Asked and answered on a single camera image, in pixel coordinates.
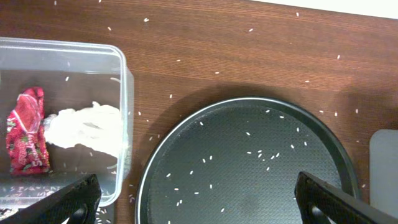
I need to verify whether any white tissue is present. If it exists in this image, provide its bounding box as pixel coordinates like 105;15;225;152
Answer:
43;101;123;157

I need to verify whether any black rectangular tray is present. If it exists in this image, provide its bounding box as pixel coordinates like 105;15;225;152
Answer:
0;202;116;224

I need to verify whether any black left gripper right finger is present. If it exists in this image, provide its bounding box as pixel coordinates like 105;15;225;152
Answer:
294;172;397;224

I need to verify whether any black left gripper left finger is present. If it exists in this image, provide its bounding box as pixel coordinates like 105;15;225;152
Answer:
1;174;101;224

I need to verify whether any black round tray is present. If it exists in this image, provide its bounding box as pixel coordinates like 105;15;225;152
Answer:
135;97;359;223

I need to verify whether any clear plastic bin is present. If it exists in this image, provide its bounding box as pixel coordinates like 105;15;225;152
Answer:
1;37;134;208

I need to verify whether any grey dishwasher rack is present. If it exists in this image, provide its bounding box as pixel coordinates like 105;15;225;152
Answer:
369;129;397;218

